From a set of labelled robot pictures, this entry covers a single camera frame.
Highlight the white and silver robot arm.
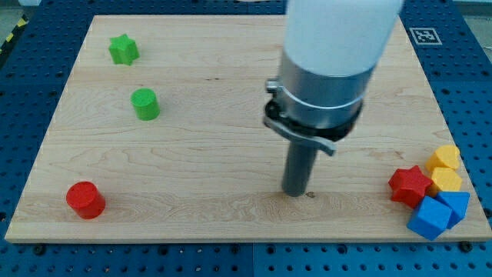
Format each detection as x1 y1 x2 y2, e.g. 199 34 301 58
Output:
264 0 403 155

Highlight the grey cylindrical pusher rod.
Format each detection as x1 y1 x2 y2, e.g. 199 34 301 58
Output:
281 142 317 197

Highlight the light wooden board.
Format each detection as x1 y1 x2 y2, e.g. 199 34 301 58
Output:
4 14 492 244

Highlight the green cylinder block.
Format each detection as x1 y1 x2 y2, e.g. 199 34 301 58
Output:
130 88 160 121

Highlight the green star block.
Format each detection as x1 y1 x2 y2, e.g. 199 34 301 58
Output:
108 34 140 65

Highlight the red cylinder block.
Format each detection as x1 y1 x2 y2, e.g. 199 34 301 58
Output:
65 181 106 219

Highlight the red star block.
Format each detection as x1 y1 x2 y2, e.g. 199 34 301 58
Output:
388 165 433 209

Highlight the blue cube block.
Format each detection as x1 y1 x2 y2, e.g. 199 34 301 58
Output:
407 196 452 241

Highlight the yellow hexagon block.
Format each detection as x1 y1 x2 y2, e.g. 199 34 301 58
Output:
427 167 463 197

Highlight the yellow heart block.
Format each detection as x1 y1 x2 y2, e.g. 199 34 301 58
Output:
425 145 460 172

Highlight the white fiducial marker tag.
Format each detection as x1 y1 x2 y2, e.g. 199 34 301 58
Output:
409 27 442 45

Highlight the blue triangle block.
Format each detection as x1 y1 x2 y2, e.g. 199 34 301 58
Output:
435 192 470 229

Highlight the black yellow hazard tape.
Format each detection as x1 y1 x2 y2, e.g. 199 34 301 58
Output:
1 14 29 57

